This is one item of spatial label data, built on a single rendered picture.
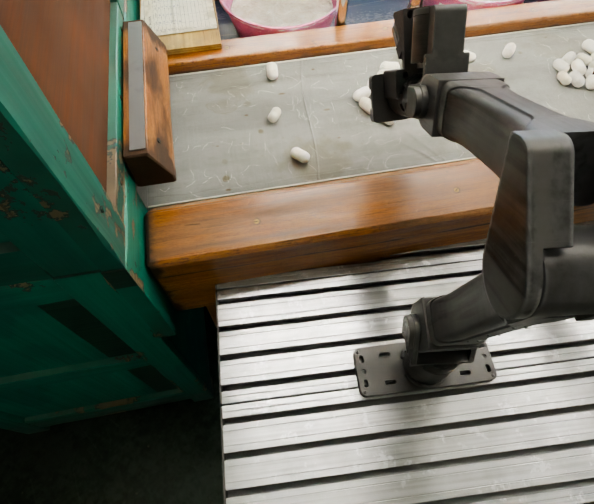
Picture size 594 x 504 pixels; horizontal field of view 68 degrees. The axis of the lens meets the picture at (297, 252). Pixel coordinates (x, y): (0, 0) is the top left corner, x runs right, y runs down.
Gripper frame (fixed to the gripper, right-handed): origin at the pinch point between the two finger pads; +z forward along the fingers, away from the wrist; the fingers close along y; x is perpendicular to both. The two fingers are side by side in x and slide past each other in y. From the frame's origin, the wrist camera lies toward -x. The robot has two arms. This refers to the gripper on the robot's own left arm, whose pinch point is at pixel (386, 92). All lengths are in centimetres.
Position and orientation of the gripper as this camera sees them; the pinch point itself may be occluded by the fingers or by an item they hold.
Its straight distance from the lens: 77.4
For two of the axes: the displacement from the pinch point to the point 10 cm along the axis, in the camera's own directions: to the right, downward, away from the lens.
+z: -1.4, -3.6, 9.2
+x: 1.2, 9.2, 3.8
